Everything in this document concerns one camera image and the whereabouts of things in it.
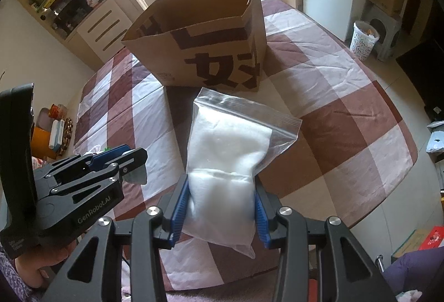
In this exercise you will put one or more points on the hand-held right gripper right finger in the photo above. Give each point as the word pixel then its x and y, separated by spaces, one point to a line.
pixel 261 218

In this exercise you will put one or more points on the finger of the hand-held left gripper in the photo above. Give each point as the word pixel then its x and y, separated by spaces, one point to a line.
pixel 97 180
pixel 111 153

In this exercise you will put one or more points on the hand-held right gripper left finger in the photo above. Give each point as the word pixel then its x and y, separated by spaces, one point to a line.
pixel 178 211

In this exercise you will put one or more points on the zip bag of white cotton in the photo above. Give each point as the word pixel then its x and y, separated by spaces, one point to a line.
pixel 225 156

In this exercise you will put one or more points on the brown cardboard box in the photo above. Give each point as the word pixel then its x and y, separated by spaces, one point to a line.
pixel 208 38

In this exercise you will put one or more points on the person's left forearm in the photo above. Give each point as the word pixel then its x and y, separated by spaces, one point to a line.
pixel 10 281

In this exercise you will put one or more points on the person's left hand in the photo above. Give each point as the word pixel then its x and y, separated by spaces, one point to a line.
pixel 38 265

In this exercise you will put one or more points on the orange box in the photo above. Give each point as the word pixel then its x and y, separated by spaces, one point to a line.
pixel 41 142

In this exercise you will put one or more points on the beaded wooden trivet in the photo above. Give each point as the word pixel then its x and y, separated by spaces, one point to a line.
pixel 68 135

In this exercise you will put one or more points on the long white blue box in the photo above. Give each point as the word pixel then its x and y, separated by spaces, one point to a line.
pixel 57 133

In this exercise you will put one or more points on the grey tin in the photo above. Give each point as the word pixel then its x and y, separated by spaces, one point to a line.
pixel 43 116

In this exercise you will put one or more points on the red bowl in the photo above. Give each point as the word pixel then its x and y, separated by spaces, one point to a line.
pixel 56 110

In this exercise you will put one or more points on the white drawer cabinet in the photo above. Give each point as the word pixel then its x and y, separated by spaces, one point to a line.
pixel 104 28

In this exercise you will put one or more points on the purple padded jacket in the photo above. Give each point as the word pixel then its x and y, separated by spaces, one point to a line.
pixel 416 270

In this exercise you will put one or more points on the red box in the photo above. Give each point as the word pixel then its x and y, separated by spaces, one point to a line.
pixel 433 237

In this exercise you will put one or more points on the grey plastic mailer bag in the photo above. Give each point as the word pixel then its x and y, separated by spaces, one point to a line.
pixel 437 142

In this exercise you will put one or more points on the patterned white wastebasket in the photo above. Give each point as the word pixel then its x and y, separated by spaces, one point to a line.
pixel 362 41

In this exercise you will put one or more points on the black cabinet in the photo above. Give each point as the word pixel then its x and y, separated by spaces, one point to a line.
pixel 423 80

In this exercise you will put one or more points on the grey plastic stool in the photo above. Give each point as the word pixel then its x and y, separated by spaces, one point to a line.
pixel 386 33

